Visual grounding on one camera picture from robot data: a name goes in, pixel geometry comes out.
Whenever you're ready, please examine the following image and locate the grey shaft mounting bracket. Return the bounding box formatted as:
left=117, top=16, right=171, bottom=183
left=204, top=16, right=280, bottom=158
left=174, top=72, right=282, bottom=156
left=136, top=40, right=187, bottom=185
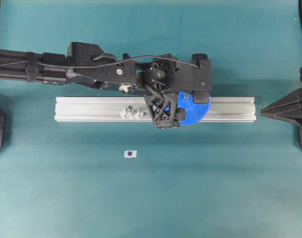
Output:
left=119, top=105, right=144, bottom=119

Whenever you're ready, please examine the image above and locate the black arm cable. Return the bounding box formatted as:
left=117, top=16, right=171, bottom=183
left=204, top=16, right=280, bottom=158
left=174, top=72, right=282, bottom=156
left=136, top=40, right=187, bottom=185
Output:
left=0, top=55, right=200, bottom=70

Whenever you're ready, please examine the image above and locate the white paper marker tag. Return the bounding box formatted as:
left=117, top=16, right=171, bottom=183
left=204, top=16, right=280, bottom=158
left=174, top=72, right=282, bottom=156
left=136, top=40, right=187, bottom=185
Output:
left=123, top=150, right=137, bottom=158

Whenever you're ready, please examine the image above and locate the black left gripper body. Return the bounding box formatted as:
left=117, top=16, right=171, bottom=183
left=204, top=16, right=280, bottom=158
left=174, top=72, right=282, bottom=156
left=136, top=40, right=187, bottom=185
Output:
left=136, top=54, right=212, bottom=95

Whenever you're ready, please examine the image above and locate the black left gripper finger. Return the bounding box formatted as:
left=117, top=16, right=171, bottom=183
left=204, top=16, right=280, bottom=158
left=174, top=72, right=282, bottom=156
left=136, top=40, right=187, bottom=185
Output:
left=144, top=93, right=178, bottom=129
left=194, top=90, right=210, bottom=103

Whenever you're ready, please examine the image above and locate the large blue plastic gear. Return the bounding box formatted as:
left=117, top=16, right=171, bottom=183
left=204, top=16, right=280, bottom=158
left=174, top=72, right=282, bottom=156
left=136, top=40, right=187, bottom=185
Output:
left=178, top=92, right=211, bottom=125

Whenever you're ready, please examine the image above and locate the silver aluminium extrusion rail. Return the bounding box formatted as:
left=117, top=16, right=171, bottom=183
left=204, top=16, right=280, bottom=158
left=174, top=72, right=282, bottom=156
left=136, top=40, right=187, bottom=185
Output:
left=54, top=97, right=256, bottom=122

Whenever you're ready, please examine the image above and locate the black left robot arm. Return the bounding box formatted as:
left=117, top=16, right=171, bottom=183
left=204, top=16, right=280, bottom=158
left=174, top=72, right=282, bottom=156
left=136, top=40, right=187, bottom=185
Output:
left=0, top=42, right=212, bottom=129

